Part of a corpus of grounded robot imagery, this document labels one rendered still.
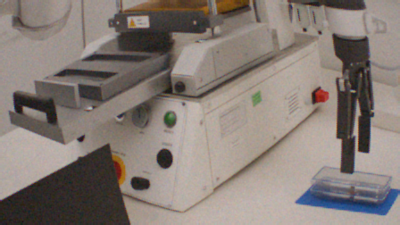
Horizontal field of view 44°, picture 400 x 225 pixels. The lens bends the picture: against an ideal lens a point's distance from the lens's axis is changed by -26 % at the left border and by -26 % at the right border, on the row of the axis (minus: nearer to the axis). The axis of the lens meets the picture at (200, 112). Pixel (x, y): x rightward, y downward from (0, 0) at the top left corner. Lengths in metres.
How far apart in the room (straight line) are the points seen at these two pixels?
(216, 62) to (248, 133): 0.16
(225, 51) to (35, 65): 1.62
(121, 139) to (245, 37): 0.29
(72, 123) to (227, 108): 0.31
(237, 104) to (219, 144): 0.08
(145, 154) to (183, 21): 0.24
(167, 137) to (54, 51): 1.64
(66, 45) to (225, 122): 1.68
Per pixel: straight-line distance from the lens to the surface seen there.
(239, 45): 1.13
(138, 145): 1.11
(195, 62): 1.05
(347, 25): 0.87
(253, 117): 1.17
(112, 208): 0.60
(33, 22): 0.83
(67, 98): 0.98
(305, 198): 1.05
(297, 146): 1.26
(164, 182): 1.07
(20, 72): 2.56
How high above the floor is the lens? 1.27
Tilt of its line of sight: 21 degrees down
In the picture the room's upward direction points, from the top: 7 degrees counter-clockwise
